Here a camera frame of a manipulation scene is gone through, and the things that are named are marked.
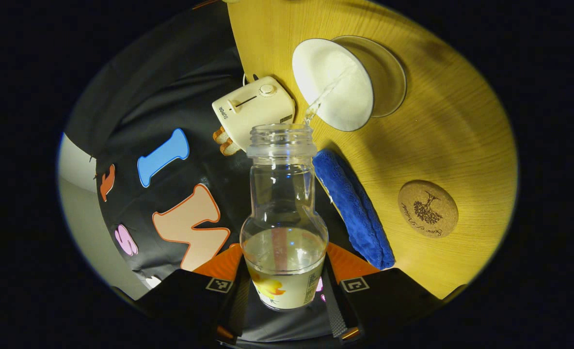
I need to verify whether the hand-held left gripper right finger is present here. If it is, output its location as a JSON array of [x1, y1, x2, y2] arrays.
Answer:
[[323, 241, 443, 342]]

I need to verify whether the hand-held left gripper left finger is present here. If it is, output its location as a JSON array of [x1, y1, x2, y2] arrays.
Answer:
[[137, 242, 249, 345]]

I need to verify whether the round cork coaster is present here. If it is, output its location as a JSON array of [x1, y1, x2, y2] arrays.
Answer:
[[398, 180, 459, 238]]

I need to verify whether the clear water bottle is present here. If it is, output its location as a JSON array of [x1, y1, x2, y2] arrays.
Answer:
[[240, 123, 329, 311]]

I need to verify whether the cream teacup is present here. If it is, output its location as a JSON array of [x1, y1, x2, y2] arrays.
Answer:
[[292, 36, 380, 132]]

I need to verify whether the blue folded towel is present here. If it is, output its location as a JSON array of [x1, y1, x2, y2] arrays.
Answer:
[[312, 149, 396, 270]]

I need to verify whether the white toaster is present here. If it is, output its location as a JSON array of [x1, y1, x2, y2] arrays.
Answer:
[[212, 76, 296, 152]]

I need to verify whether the black backdrop cloth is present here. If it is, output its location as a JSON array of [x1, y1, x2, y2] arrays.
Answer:
[[64, 0, 336, 340]]

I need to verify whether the cream saucer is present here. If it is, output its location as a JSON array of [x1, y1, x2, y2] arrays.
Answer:
[[338, 35, 407, 118]]

